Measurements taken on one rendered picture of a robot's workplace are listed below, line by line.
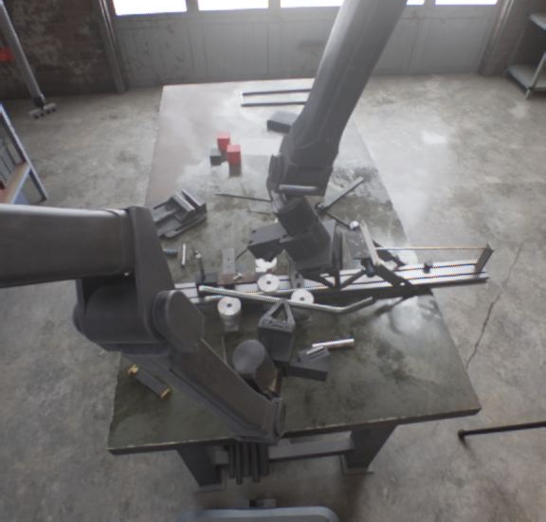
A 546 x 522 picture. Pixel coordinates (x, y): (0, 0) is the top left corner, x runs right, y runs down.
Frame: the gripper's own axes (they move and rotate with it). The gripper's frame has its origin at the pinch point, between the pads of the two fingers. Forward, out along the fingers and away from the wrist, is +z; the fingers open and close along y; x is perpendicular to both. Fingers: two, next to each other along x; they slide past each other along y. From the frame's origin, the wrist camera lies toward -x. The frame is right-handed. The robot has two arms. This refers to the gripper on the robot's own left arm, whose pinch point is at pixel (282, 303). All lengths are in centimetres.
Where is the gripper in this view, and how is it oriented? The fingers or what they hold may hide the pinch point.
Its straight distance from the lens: 84.2
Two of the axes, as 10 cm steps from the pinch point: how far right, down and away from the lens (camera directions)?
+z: 1.9, -7.3, 6.5
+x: -9.8, -1.4, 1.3
